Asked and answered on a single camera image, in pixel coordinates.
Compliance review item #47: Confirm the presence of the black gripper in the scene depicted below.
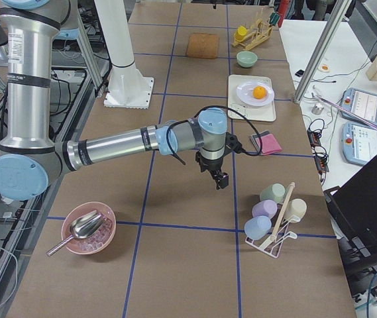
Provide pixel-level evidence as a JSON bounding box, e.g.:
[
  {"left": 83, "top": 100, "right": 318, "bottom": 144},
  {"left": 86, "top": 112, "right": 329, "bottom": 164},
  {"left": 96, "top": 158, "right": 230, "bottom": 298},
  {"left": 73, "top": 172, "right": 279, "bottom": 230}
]
[{"left": 195, "top": 132, "right": 243, "bottom": 189}]

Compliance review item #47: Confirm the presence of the white round plate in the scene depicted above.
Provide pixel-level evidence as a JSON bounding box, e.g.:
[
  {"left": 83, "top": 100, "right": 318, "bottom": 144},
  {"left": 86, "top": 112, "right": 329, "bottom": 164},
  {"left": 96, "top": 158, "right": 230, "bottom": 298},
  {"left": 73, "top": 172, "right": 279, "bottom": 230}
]
[{"left": 236, "top": 81, "right": 275, "bottom": 107}]

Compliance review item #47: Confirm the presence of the orange fruit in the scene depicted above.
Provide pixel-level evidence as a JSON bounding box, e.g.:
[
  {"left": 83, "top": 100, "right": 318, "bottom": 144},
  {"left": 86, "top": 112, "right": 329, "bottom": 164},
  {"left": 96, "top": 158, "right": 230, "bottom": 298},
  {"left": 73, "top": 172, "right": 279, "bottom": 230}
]
[{"left": 252, "top": 85, "right": 268, "bottom": 99}]

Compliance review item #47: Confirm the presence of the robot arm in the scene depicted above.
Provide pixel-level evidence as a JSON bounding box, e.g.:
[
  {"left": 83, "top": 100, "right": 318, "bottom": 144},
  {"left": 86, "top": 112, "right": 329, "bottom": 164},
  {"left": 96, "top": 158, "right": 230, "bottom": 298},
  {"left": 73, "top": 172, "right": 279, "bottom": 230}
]
[{"left": 0, "top": 1, "right": 235, "bottom": 201}]

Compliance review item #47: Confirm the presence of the cream bear tray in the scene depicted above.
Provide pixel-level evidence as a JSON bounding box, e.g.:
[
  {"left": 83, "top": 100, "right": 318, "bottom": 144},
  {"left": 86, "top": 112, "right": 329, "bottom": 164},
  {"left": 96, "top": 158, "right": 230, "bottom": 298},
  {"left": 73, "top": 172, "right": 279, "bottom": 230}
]
[{"left": 227, "top": 74, "right": 276, "bottom": 122}]

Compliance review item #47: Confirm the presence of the purple cup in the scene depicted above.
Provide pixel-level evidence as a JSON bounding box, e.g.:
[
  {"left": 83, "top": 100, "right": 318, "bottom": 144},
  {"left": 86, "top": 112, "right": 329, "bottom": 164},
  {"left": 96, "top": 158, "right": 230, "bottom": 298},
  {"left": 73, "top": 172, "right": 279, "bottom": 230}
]
[{"left": 252, "top": 199, "right": 278, "bottom": 219}]

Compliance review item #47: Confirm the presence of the green cup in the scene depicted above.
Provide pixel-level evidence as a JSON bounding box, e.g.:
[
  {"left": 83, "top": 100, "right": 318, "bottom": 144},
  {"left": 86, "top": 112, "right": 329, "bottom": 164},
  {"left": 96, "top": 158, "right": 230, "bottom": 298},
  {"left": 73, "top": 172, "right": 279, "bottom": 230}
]
[{"left": 259, "top": 183, "right": 286, "bottom": 204}]

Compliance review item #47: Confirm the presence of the pink cloth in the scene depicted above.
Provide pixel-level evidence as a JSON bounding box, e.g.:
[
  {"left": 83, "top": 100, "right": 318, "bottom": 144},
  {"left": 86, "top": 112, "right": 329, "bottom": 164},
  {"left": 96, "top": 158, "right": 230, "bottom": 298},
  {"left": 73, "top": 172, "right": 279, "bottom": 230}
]
[{"left": 257, "top": 134, "right": 282, "bottom": 155}]

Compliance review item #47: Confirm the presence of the blue cup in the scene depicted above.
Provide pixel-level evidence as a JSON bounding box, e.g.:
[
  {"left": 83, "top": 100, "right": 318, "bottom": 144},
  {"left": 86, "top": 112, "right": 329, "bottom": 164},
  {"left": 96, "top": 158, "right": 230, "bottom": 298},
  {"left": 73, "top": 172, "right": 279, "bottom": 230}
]
[{"left": 244, "top": 215, "right": 272, "bottom": 240}]

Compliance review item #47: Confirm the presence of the beige cup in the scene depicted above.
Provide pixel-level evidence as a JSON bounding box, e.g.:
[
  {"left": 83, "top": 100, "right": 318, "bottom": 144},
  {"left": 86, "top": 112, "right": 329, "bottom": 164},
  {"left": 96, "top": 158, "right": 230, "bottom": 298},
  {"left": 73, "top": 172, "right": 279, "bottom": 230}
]
[{"left": 284, "top": 198, "right": 307, "bottom": 220}]

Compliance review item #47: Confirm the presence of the green bowl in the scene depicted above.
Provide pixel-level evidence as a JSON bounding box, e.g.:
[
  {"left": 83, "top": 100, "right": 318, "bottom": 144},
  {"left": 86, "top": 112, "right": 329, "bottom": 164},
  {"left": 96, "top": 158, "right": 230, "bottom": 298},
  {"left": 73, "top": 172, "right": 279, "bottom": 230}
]
[{"left": 236, "top": 51, "right": 258, "bottom": 68}]

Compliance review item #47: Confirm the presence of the wooden cutting board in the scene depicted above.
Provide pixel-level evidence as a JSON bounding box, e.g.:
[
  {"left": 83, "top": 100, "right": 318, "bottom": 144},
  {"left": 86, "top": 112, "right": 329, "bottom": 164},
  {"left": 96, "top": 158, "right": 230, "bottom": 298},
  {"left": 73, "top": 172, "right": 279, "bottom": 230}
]
[{"left": 186, "top": 33, "right": 219, "bottom": 59}]

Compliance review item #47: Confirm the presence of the pink bowl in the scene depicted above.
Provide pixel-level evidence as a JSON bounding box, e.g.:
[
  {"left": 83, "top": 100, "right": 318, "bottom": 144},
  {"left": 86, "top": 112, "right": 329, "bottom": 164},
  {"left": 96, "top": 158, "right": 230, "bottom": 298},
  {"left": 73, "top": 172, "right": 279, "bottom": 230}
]
[{"left": 61, "top": 201, "right": 117, "bottom": 255}]

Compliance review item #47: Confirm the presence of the lower teach pendant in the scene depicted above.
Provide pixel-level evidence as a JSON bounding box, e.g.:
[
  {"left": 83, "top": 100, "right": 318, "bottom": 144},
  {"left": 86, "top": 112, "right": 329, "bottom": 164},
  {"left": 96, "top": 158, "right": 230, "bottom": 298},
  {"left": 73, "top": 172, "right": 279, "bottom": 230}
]
[{"left": 342, "top": 122, "right": 377, "bottom": 166}]

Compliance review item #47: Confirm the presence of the teach pendant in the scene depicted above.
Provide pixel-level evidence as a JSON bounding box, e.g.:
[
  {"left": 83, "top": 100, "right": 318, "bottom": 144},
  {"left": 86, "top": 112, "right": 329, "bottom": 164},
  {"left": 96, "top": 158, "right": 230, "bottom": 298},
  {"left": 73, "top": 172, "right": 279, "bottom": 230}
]
[
  {"left": 340, "top": 88, "right": 377, "bottom": 124},
  {"left": 342, "top": 122, "right": 377, "bottom": 166}
]

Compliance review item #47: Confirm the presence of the metal scoop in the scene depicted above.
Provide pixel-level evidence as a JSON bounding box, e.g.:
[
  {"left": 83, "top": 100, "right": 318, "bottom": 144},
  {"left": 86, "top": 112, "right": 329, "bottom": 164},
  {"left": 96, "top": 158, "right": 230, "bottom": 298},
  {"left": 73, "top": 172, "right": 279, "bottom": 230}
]
[{"left": 46, "top": 210, "right": 105, "bottom": 257}]

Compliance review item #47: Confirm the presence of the yellow cup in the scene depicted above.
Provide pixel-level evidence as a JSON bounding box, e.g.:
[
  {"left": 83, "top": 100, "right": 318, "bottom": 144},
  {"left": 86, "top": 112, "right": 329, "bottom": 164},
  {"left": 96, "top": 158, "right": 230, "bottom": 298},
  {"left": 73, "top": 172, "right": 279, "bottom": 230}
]
[{"left": 234, "top": 25, "right": 248, "bottom": 42}]

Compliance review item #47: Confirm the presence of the black laptop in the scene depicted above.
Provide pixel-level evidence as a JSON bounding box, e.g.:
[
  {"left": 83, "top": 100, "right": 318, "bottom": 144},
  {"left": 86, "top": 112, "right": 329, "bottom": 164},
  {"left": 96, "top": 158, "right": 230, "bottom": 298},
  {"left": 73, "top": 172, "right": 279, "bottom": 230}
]
[{"left": 324, "top": 155, "right": 377, "bottom": 264}]

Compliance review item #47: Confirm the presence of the wooden dish rack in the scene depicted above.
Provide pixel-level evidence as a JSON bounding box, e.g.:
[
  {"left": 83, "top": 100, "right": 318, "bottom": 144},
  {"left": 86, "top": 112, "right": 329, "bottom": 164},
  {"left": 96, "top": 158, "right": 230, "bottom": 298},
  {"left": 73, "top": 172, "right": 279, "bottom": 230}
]
[{"left": 231, "top": 13, "right": 274, "bottom": 51}]

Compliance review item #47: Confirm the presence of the upper teach pendant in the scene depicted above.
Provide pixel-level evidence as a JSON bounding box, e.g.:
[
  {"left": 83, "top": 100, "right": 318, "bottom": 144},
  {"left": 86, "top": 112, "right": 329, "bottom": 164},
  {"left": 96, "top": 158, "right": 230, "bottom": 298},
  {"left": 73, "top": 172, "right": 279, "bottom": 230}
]
[{"left": 340, "top": 88, "right": 377, "bottom": 124}]

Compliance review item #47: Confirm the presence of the wooden rack handle rod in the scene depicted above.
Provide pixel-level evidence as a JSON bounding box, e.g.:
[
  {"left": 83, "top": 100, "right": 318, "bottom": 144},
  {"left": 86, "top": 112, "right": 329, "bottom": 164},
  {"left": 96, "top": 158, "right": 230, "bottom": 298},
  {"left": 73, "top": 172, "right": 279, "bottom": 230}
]
[{"left": 269, "top": 182, "right": 296, "bottom": 242}]

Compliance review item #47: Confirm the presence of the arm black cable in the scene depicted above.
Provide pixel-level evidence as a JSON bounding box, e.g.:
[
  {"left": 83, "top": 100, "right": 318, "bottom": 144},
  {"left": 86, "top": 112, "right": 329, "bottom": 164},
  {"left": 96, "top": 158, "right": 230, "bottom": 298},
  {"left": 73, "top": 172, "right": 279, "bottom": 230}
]
[{"left": 166, "top": 105, "right": 262, "bottom": 166}]

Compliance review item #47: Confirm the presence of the white wire cup rack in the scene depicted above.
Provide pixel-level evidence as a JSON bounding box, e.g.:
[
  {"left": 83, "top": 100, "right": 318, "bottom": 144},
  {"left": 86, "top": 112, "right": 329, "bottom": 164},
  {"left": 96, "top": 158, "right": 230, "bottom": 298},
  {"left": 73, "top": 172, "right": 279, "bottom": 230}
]
[{"left": 244, "top": 216, "right": 300, "bottom": 258}]

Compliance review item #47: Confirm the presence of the aluminium frame post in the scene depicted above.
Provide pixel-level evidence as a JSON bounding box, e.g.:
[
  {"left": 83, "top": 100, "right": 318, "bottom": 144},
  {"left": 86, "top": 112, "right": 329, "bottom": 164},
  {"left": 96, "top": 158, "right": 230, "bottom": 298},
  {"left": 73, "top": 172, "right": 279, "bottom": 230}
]
[{"left": 293, "top": 0, "right": 352, "bottom": 104}]

